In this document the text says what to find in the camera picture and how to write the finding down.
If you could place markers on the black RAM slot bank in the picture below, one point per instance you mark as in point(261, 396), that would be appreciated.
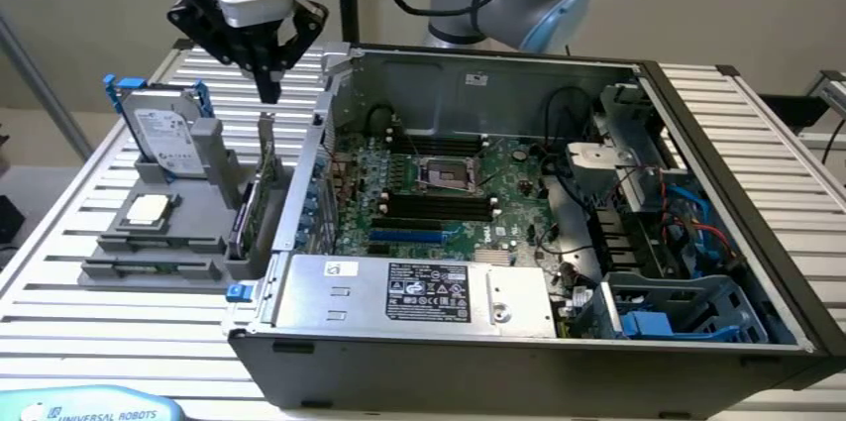
point(437, 144)
point(440, 206)

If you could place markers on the hard disk in blue bracket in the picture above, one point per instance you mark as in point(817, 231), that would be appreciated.
point(166, 136)

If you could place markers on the black open PC case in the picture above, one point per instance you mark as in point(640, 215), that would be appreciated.
point(502, 371)

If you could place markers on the silver power supply unit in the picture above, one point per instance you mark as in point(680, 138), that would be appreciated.
point(370, 297)

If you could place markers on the silver CPU chip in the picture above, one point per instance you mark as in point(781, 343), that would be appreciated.
point(151, 208)

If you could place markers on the black box beside table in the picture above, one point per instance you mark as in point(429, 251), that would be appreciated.
point(793, 111)

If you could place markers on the metal drive cage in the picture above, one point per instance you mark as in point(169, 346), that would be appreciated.
point(634, 143)

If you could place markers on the grey parts rack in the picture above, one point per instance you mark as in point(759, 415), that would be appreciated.
point(198, 203)

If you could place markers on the blue expansion slot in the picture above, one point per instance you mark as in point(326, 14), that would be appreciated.
point(405, 235)

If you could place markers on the blue case latch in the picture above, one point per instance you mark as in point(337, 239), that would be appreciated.
point(240, 292)

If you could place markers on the small copper heatsink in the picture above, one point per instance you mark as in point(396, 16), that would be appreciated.
point(494, 257)

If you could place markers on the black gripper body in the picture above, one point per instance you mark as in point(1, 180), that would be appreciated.
point(254, 39)

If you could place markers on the green graphics card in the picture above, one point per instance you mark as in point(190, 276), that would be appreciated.
point(260, 203)

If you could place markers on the green motherboard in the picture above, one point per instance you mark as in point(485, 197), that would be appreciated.
point(457, 238)

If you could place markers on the dark object at edge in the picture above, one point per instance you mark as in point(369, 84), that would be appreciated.
point(10, 218)

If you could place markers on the grey metal frame post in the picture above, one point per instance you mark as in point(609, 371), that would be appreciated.
point(41, 79)

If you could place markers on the white label sticker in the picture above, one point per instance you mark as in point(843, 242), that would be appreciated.
point(476, 78)

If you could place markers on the green RAM stick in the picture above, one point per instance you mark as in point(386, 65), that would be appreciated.
point(167, 269)

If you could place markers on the blue plastic disk bay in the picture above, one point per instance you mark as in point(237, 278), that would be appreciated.
point(681, 309)

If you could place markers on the CPU socket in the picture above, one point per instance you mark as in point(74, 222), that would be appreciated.
point(446, 173)

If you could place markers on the aluminium profile rail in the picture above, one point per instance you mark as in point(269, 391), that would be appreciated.
point(827, 84)

